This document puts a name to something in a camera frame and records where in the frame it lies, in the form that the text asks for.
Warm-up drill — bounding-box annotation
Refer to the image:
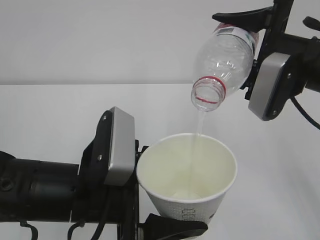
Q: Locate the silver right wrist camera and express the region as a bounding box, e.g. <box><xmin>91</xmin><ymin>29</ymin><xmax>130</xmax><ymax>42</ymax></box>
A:
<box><xmin>248</xmin><ymin>52</ymin><xmax>290</xmax><ymax>121</ymax></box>

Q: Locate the white Coffee Star paper cup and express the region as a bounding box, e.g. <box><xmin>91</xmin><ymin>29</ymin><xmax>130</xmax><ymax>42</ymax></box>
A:
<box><xmin>136</xmin><ymin>133</ymin><xmax>238</xmax><ymax>224</ymax></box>

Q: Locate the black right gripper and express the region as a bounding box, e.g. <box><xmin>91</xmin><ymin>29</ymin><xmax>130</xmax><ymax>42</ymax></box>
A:
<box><xmin>212</xmin><ymin>0</ymin><xmax>300</xmax><ymax>100</ymax></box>

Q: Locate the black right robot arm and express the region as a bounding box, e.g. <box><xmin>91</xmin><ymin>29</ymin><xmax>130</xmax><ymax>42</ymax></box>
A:
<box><xmin>212</xmin><ymin>0</ymin><xmax>320</xmax><ymax>100</ymax></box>

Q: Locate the clear Nongfu Spring water bottle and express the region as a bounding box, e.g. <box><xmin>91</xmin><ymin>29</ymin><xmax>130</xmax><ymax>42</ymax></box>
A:
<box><xmin>190</xmin><ymin>23</ymin><xmax>259</xmax><ymax>112</ymax></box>

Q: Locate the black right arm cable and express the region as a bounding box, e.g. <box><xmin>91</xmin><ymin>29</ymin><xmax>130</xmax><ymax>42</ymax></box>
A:
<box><xmin>291</xmin><ymin>16</ymin><xmax>320</xmax><ymax>131</ymax></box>

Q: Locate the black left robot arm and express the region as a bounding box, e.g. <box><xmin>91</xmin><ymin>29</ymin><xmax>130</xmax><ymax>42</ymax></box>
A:
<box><xmin>0</xmin><ymin>144</ymin><xmax>208</xmax><ymax>240</ymax></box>

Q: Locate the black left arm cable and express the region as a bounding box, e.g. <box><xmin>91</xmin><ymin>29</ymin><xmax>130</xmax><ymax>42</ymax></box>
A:
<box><xmin>19</xmin><ymin>192</ymin><xmax>113</xmax><ymax>240</ymax></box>

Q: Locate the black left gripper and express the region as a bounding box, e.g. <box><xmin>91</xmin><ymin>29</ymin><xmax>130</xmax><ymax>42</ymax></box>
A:
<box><xmin>71</xmin><ymin>139</ymin><xmax>208</xmax><ymax>240</ymax></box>

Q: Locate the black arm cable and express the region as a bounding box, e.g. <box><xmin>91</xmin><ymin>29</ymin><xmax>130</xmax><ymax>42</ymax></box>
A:
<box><xmin>19</xmin><ymin>192</ymin><xmax>113</xmax><ymax>240</ymax></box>
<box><xmin>291</xmin><ymin>16</ymin><xmax>320</xmax><ymax>131</ymax></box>

